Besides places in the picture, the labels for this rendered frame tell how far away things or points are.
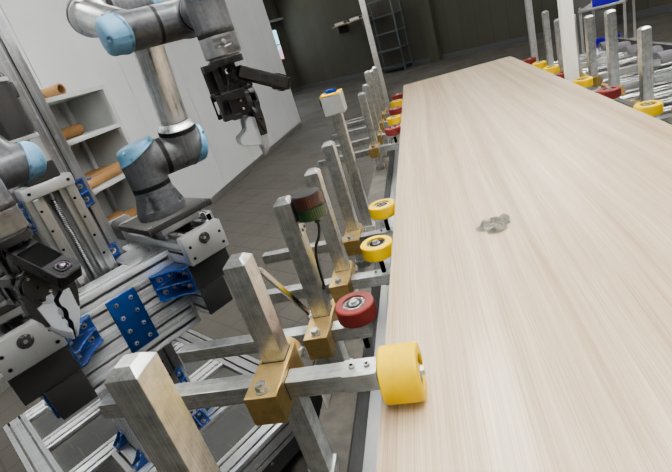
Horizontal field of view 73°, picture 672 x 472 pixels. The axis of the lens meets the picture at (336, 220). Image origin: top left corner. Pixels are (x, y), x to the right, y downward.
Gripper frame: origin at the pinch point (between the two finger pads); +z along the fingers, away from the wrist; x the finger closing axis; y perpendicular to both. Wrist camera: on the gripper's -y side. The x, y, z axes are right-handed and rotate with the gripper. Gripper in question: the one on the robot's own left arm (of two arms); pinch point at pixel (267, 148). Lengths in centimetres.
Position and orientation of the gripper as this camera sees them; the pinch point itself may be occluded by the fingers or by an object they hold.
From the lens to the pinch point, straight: 102.2
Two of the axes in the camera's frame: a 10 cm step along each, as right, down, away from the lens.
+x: 4.1, 2.5, -8.8
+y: -8.7, 3.9, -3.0
